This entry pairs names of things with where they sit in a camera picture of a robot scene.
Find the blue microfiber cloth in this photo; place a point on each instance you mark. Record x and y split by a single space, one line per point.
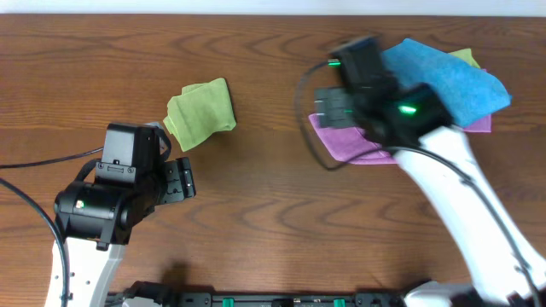
469 93

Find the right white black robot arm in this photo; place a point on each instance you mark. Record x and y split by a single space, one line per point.
417 130

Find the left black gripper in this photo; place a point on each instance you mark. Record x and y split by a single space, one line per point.
177 181

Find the lime green microfiber cloth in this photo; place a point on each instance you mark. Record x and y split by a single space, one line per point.
198 112

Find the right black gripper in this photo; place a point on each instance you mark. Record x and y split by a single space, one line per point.
331 107

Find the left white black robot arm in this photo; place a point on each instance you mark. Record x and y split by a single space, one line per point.
96 214

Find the green cloth under pile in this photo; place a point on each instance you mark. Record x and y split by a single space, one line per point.
467 56

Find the purple microfiber cloth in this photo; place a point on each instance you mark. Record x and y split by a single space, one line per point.
342 144

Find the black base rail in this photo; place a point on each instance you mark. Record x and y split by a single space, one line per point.
143 293

